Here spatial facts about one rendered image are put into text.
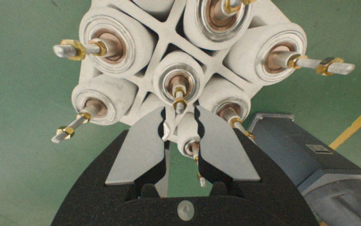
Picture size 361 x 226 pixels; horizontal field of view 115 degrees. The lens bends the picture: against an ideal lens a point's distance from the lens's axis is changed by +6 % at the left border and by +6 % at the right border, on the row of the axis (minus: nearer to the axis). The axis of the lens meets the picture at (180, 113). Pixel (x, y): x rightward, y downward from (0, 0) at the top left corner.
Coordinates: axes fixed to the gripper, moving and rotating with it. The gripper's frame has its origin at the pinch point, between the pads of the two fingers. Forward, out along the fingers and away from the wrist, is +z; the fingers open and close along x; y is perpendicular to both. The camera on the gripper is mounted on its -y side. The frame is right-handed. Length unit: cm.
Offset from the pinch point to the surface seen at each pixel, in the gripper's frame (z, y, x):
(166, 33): 16.5, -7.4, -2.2
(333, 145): 35, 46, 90
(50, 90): 35, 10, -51
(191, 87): 9.2, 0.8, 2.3
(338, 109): 35, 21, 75
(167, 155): 16.2, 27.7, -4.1
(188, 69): 9.2, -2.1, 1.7
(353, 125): 35, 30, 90
